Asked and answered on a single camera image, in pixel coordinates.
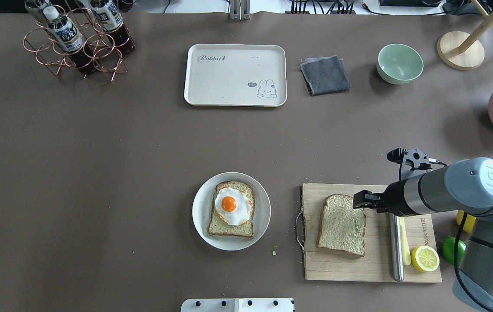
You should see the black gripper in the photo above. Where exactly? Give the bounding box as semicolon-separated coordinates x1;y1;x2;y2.
352;148;431;215

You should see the bread slice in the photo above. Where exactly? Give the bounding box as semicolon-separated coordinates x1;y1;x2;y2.
207;180;255;238
316;194;366;257

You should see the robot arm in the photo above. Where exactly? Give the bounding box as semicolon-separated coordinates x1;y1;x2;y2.
353;148;493;312

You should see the cream rabbit tray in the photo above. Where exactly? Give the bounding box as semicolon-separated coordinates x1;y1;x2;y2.
183;44;287;108

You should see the steel muddler black tip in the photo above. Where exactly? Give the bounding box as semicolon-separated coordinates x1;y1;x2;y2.
388;213;404;282

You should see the wooden cutting board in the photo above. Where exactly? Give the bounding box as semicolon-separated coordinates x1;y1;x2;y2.
302;182;442;283

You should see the yellow knife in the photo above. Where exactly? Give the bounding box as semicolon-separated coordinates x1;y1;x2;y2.
399;218;411;265

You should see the halved lemon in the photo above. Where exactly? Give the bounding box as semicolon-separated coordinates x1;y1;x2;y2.
411;245;439;272

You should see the green lime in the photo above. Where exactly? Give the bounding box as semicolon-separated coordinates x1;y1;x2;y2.
442;236;466;265

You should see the lower whole lemon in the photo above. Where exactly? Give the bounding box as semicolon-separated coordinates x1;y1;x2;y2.
456;211;477;234

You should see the grey folded cloth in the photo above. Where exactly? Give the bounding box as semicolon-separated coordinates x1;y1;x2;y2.
299;55;351;95

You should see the fried egg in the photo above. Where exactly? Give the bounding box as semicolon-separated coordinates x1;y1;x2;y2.
215;187;252;226

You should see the mint green bowl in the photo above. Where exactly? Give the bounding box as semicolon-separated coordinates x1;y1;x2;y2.
376;43;424;85

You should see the white round plate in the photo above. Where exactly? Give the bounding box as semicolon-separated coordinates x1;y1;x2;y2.
192;172;271;251

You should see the wooden cup stand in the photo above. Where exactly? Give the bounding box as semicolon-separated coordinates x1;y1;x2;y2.
436;0;493;71

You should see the lower left tea bottle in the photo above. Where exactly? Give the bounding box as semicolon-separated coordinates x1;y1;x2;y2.
90;0;136;55

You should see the upper tea bottle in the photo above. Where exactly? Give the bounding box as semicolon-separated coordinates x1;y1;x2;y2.
42;6;96;75

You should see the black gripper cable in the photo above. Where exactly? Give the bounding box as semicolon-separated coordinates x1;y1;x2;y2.
428;158;493;312

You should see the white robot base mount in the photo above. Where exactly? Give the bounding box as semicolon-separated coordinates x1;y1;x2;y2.
181;298;295;312

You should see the copper wire bottle rack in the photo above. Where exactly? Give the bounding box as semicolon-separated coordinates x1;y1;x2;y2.
23;0;128;81

